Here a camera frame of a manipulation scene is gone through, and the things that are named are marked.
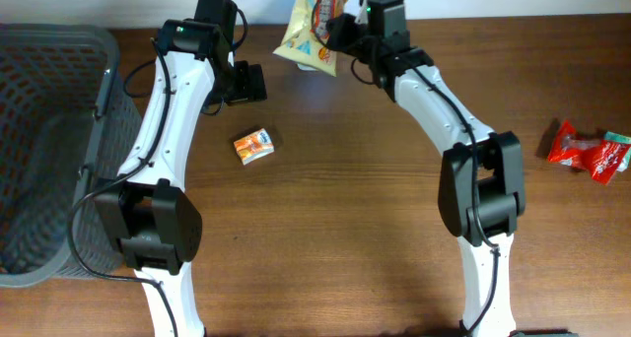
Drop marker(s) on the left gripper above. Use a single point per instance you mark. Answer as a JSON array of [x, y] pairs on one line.
[[251, 83]]

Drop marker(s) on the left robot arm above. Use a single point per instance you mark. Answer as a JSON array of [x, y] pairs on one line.
[[145, 211]]

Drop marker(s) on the white barcode scanner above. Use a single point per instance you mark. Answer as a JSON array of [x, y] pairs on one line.
[[305, 67]]

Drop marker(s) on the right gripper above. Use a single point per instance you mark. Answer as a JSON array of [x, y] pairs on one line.
[[343, 37]]

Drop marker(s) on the orange Kleenex tissue pack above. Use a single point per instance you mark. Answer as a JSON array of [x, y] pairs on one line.
[[254, 146]]

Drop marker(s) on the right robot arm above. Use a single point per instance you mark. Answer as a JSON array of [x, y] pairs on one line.
[[481, 190]]

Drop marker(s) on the grey plastic mesh basket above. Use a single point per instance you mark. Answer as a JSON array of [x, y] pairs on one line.
[[65, 123]]

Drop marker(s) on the red Hacks candy bag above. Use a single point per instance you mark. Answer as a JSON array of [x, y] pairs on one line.
[[602, 157]]

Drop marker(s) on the yellow snack bag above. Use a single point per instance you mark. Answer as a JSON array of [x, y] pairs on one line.
[[306, 34]]

